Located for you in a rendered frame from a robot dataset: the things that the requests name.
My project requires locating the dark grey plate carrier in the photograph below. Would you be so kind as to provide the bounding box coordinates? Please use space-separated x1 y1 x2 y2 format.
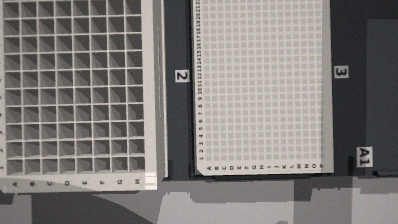
163 0 398 181

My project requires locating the white deep-well block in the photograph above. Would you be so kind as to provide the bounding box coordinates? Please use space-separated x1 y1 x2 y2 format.
0 0 168 193

